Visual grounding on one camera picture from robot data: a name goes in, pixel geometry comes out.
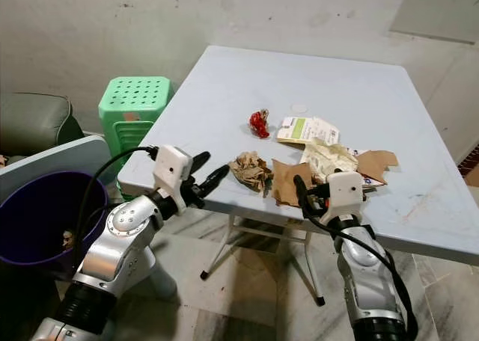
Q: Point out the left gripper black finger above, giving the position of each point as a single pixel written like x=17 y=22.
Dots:
x=217 y=176
x=200 y=160

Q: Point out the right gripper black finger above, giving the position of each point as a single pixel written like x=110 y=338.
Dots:
x=304 y=195
x=322 y=187

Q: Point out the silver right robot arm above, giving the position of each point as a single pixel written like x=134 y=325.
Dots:
x=370 y=274

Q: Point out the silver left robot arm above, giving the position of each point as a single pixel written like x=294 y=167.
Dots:
x=120 y=244

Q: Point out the brown trash piece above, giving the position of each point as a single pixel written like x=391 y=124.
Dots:
x=68 y=240

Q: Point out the purple rubbish bin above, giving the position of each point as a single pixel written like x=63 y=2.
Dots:
x=37 y=221

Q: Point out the flat brown cardboard piece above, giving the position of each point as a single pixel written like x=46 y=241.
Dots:
x=284 y=181

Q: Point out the crumpled white paper bag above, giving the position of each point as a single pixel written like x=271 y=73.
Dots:
x=331 y=158

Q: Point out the crumpled brown paper ball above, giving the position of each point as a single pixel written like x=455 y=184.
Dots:
x=251 y=171

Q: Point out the white green paper packet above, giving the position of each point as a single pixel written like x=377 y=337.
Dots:
x=307 y=128

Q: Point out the torn brown paper sheet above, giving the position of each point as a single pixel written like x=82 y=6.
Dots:
x=378 y=164

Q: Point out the red crumpled wrapper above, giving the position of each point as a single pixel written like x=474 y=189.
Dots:
x=259 y=123

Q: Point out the small round white disc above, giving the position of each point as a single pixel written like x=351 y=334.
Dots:
x=299 y=108

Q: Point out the green plastic stool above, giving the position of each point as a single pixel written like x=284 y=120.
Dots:
x=135 y=102

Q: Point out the light blue folding table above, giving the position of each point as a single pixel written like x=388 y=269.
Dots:
x=382 y=87

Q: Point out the grey green armchair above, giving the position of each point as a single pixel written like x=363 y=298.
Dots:
x=37 y=124

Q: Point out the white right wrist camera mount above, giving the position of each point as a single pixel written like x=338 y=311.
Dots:
x=346 y=193

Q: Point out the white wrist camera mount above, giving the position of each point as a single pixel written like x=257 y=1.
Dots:
x=346 y=193
x=172 y=169

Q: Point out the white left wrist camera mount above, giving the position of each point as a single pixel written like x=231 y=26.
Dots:
x=172 y=169

